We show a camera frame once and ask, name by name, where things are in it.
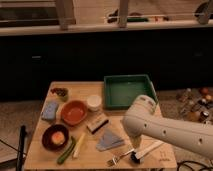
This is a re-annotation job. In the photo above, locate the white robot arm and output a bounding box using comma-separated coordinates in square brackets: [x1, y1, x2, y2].
[121, 95, 213, 159]

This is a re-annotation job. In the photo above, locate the white handled black brush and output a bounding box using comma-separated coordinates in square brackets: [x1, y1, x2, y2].
[130, 140, 163, 164]

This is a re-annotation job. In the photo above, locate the wooden black eraser block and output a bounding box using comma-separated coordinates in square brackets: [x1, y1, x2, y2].
[87, 114, 109, 134]

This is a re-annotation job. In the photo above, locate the green plastic tray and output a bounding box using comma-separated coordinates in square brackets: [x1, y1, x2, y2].
[104, 74, 158, 110]

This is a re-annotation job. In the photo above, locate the silver fork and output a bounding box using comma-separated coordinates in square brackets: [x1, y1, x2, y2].
[107, 149, 134, 167]

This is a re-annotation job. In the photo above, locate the green toy cucumber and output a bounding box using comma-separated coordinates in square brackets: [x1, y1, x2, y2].
[57, 136, 76, 165]

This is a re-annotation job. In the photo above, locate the wooden table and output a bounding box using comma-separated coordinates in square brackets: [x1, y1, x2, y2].
[24, 82, 177, 171]

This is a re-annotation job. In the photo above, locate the white cup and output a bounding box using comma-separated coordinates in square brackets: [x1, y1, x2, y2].
[86, 95, 102, 112]

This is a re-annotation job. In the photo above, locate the blue sponge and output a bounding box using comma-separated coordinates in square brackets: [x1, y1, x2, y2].
[41, 101, 59, 120]

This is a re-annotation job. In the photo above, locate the light blue towel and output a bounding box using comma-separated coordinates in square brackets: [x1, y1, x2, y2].
[96, 129, 125, 151]

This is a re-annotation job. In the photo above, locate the pale yellow toy stick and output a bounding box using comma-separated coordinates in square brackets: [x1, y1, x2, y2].
[73, 132, 86, 159]

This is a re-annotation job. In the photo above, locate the small bowl with dark food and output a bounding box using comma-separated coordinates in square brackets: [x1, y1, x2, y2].
[51, 88, 68, 102]

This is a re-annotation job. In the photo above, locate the wooden railing shelf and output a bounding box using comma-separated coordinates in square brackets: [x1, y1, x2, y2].
[0, 0, 213, 36]

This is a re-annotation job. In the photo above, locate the bottles cluster on floor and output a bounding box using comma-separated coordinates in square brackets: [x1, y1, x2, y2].
[176, 87, 213, 125]

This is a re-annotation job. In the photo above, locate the dark brown bowl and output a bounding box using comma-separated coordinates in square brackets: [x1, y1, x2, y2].
[42, 124, 69, 151]

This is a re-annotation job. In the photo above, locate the yellow orange toy food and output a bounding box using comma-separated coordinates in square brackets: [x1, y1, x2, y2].
[51, 131, 65, 145]

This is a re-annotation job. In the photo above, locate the orange bowl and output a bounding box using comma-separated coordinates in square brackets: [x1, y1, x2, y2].
[61, 100, 87, 126]

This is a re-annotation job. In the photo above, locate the black pole stand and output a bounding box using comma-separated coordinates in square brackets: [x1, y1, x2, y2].
[16, 125, 26, 171]

